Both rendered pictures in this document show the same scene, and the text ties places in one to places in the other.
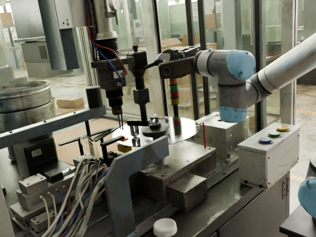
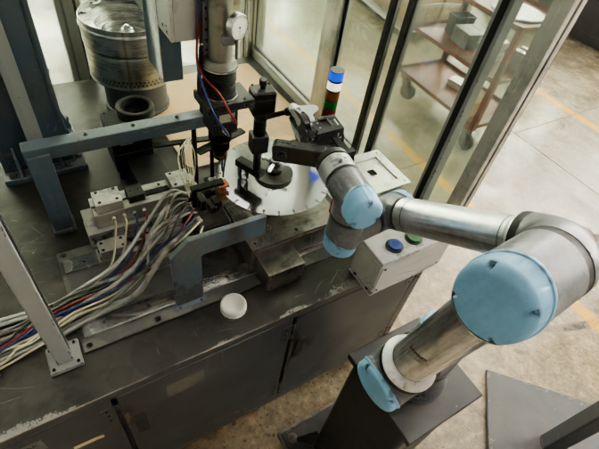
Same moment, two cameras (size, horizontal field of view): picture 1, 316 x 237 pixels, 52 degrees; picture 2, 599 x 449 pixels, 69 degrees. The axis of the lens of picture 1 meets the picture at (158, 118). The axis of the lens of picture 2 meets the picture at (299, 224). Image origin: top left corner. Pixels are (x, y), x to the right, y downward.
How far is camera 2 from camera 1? 0.51 m
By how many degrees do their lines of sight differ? 30
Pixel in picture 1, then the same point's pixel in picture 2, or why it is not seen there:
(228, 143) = not seen: hidden behind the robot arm
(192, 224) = (265, 311)
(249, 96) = (366, 233)
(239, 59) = (356, 210)
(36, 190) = (109, 210)
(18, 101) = (118, 45)
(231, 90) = (340, 229)
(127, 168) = (201, 248)
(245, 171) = (357, 265)
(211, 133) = not seen: hidden behind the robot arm
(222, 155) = not seen: hidden behind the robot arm
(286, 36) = (499, 118)
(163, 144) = (258, 224)
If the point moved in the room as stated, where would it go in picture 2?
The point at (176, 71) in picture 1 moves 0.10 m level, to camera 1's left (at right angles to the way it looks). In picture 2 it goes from (293, 159) to (248, 147)
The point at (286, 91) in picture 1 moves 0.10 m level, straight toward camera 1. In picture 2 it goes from (464, 183) to (451, 201)
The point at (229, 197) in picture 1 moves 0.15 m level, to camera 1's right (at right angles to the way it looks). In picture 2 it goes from (324, 289) to (374, 302)
